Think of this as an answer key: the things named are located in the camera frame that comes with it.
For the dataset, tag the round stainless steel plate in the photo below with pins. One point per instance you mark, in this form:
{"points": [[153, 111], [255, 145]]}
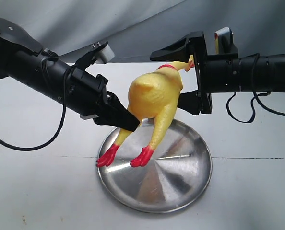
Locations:
{"points": [[177, 174]]}

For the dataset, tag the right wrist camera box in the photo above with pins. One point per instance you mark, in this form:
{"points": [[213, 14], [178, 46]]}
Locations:
{"points": [[224, 42]]}

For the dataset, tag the yellow rubber chicken toy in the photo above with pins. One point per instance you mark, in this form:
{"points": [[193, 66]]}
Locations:
{"points": [[155, 95]]}

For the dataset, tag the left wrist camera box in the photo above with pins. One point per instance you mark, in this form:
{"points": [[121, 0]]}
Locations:
{"points": [[103, 53]]}

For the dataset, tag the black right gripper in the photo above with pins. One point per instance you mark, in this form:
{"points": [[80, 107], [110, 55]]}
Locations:
{"points": [[212, 71]]}

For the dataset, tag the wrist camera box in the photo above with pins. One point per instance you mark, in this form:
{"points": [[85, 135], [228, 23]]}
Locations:
{"points": [[103, 53], [224, 42]]}

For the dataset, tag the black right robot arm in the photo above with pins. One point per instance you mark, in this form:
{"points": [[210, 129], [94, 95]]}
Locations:
{"points": [[256, 73]]}

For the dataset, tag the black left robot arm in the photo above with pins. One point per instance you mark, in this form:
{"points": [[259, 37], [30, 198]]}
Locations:
{"points": [[27, 61]]}

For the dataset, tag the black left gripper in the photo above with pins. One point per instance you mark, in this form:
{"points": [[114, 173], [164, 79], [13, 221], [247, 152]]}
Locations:
{"points": [[89, 97]]}

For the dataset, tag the grey backdrop cloth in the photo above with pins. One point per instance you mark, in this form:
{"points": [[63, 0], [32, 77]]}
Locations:
{"points": [[136, 28]]}

